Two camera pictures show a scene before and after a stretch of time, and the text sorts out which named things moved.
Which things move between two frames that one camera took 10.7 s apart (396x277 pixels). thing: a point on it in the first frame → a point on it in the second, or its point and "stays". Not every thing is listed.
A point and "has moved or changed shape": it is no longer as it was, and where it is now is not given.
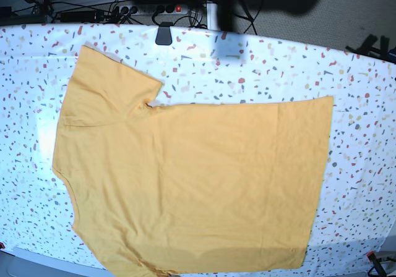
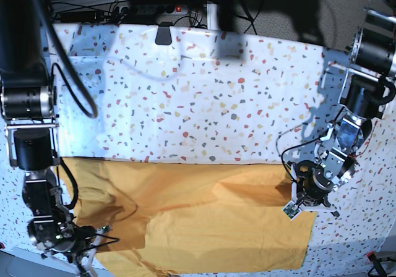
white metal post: x=212 y=15 stays
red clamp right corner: x=371 y=256 stays
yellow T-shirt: x=158 y=190 has moved or changed shape
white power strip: x=142 y=9 stays
